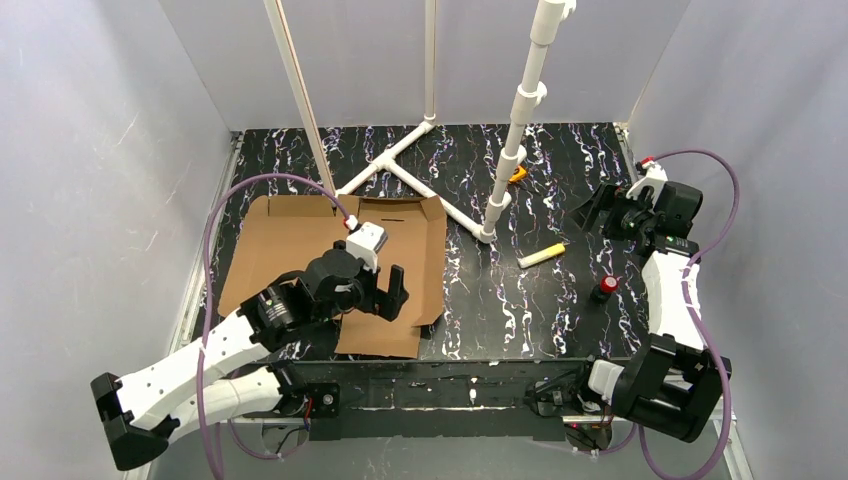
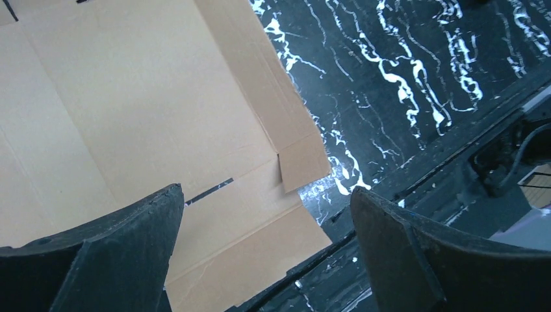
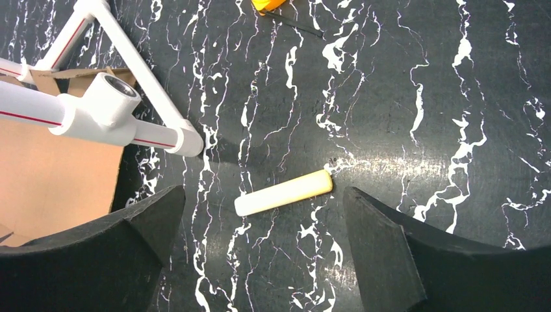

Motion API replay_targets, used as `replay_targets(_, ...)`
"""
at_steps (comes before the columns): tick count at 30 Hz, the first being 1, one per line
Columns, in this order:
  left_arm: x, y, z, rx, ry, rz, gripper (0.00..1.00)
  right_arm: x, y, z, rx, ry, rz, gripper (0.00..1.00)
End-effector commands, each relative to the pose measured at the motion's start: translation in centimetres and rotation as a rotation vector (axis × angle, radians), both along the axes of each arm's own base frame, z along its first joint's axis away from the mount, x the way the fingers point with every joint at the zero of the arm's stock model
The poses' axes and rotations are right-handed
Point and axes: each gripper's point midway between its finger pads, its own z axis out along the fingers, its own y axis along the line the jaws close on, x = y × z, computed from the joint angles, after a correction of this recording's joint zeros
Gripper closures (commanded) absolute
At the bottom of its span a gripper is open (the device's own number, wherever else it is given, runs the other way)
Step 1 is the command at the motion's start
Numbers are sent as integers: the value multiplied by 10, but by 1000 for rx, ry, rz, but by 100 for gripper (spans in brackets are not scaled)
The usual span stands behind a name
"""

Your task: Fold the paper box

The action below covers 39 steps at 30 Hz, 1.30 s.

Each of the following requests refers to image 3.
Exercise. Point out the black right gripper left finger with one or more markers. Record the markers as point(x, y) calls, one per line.
point(109, 264)

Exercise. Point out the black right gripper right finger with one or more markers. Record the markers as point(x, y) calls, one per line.
point(403, 264)

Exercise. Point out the brown cardboard box sheet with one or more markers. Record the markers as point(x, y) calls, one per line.
point(52, 183)

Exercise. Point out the cream cylindrical stick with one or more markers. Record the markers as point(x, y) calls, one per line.
point(294, 190)

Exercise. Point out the yellow tape measure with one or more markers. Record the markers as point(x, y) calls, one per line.
point(268, 8)

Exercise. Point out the white PVC pipe frame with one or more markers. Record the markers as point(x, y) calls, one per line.
point(110, 111)

